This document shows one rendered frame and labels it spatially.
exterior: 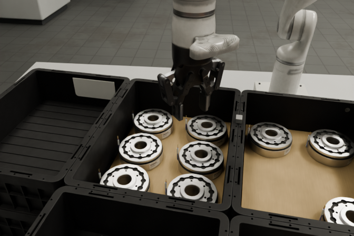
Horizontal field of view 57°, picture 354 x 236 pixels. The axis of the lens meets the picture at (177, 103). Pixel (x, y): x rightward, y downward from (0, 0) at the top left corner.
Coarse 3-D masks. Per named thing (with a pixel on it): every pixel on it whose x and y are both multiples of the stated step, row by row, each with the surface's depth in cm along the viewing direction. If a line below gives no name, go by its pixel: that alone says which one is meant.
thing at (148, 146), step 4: (136, 140) 77; (140, 140) 77; (144, 140) 77; (132, 144) 76; (148, 144) 76; (132, 148) 75; (144, 148) 75; (148, 148) 75; (136, 152) 74; (140, 152) 74; (144, 152) 74
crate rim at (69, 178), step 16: (144, 80) 89; (240, 96) 82; (112, 112) 76; (80, 160) 63; (112, 192) 56; (128, 192) 56; (144, 192) 56; (224, 192) 56; (208, 208) 53; (224, 208) 53
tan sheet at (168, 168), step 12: (132, 132) 86; (180, 132) 86; (228, 132) 86; (168, 144) 82; (180, 144) 82; (228, 144) 82; (168, 156) 78; (156, 168) 75; (168, 168) 75; (156, 180) 72; (168, 180) 72; (216, 180) 72; (156, 192) 69
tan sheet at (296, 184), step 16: (304, 144) 82; (256, 160) 77; (272, 160) 77; (288, 160) 77; (304, 160) 77; (352, 160) 77; (256, 176) 72; (272, 176) 72; (288, 176) 72; (304, 176) 72; (320, 176) 72; (336, 176) 72; (352, 176) 72; (256, 192) 69; (272, 192) 69; (288, 192) 69; (304, 192) 69; (320, 192) 69; (336, 192) 69; (352, 192) 69; (256, 208) 65; (272, 208) 65; (288, 208) 65; (304, 208) 65; (320, 208) 65
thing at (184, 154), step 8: (192, 144) 77; (200, 144) 77; (208, 144) 77; (184, 152) 75; (216, 152) 75; (184, 160) 72; (192, 160) 72; (216, 160) 73; (192, 168) 70; (200, 168) 70; (208, 168) 70; (216, 168) 70
